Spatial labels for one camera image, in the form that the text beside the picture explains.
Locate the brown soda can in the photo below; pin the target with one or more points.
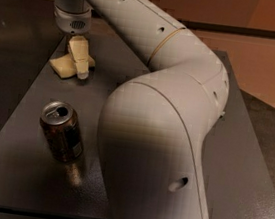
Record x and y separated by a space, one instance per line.
61 129

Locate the yellow sponge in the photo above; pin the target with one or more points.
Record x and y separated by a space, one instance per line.
66 67

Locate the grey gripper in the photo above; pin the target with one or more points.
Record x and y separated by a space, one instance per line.
72 21

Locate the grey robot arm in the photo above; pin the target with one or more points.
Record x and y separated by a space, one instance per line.
152 128

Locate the dark side table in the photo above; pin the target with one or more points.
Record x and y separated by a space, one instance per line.
28 37

